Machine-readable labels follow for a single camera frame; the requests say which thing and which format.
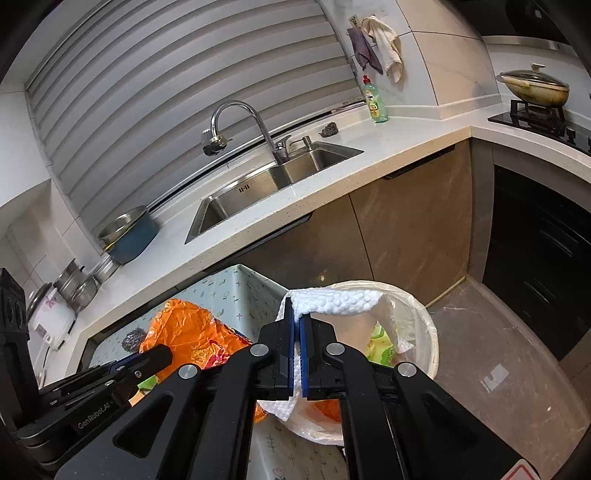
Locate brown kitchen cabinet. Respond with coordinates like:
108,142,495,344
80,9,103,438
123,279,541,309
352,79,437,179
203,138,474,315

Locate orange wrapper with red print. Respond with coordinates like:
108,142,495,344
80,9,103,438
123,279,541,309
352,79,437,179
139,299,269,424

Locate purple cloth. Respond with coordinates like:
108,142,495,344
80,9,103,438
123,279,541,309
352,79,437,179
346,27,384,76

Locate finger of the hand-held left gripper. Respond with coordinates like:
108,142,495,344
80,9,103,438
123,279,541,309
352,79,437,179
39,354,142,402
104,344,174,407

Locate wok with glass lid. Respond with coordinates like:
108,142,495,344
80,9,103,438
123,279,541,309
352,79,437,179
497,64,571,107

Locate dark blue basin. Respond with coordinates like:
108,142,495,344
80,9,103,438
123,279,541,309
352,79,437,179
102,210,160,265

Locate black cabinet front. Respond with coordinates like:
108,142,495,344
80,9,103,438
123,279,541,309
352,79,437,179
482,164,591,361

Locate white paper towel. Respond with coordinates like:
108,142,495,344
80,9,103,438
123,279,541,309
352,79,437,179
256,286,382,423

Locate white rice cooker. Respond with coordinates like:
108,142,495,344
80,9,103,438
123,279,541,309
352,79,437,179
25,282,77,350

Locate bin with white liner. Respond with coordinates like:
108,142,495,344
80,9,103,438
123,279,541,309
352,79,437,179
277,279,439,446

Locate plain orange wrapper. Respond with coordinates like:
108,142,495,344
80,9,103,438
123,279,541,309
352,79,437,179
307,397,343,424

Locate steel basin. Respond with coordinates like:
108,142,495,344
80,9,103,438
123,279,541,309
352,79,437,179
97,205,149,248

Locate green and white wrapper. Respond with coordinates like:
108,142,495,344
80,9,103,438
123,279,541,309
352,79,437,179
367,322,398,368

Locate small steel bowl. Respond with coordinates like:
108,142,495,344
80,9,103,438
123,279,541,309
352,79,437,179
71,275,100,310

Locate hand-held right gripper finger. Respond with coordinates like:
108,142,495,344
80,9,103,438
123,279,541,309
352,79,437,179
299,316,523,480
55,298,297,480

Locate stainless steel sink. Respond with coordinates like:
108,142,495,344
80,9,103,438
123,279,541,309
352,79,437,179
185,142,365,245

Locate stacked steel steamer pot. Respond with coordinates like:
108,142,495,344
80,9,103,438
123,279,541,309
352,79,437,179
53,258,86,301

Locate black gas stove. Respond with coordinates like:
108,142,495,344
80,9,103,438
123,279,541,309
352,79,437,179
488,99,591,156

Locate flat steel pan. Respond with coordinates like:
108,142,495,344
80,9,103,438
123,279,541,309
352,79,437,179
92,254,116,285

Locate green dish soap bottle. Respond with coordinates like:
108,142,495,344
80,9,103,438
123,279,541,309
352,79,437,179
361,75,390,124

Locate steel wool ball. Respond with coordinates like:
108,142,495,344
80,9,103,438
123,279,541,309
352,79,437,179
121,328,148,356

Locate cream cloth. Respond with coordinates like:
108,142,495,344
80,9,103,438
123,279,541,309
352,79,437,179
361,15,404,85

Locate chrome faucet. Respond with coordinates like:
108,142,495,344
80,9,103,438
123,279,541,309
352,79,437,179
202,100,293,165

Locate grey window blinds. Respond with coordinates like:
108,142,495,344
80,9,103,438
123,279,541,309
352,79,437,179
25,0,366,232

